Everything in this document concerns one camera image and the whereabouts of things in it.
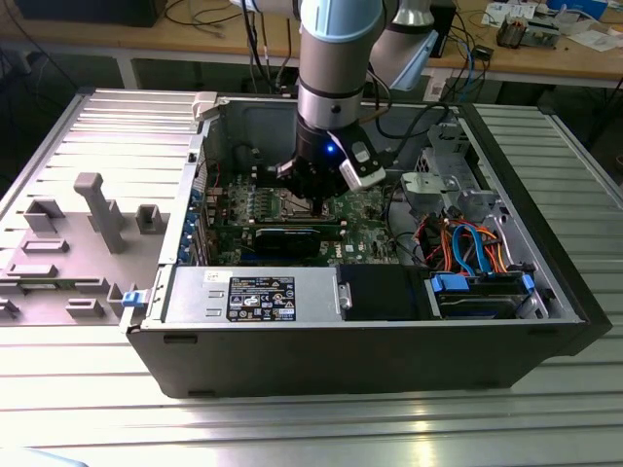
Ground metal heat sink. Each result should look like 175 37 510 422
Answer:
495 13 526 50

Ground silver metal disk bay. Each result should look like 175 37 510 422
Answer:
399 121 507 220

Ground black PC case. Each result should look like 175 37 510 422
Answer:
119 90 613 401

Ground large black box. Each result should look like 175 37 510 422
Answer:
13 0 167 29

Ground grey parts rack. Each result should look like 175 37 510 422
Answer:
0 170 172 328

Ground black graphics card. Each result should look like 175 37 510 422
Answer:
251 226 325 260

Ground wooden workbench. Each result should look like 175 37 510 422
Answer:
0 0 623 91

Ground blue wire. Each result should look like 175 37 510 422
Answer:
451 223 494 278

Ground small black box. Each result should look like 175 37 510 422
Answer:
431 0 458 59

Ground grey power supply unit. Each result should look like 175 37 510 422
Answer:
163 265 343 326

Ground beige case latch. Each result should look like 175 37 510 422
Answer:
191 90 219 123

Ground orange wire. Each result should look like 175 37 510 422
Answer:
421 219 513 274

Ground white paper sheets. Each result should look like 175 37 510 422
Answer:
568 28 623 53

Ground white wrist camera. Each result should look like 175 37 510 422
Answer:
338 140 388 192

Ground green RAM stick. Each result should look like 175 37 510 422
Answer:
213 218 348 234

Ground hard disk in blue carrier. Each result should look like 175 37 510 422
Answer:
426 270 537 321

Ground green motherboard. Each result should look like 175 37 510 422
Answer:
202 167 408 268

